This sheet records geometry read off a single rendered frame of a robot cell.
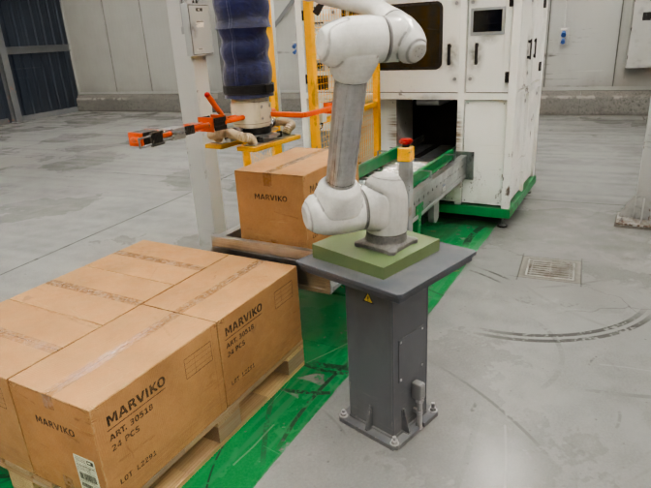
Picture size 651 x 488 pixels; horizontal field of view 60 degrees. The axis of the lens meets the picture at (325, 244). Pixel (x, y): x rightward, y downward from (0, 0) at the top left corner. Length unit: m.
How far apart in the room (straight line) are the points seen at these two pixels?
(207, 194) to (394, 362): 2.10
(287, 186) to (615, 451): 1.76
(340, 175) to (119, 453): 1.15
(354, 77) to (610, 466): 1.70
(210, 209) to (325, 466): 2.12
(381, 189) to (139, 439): 1.18
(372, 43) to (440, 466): 1.55
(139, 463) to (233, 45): 1.64
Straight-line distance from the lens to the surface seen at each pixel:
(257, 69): 2.49
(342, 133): 1.80
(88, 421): 1.91
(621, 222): 5.04
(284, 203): 2.72
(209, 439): 2.48
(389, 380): 2.25
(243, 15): 2.48
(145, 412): 2.06
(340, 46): 1.65
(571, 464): 2.45
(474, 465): 2.36
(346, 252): 2.07
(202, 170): 3.84
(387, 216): 2.02
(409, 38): 1.71
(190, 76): 3.76
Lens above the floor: 1.56
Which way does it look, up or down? 21 degrees down
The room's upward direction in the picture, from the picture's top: 3 degrees counter-clockwise
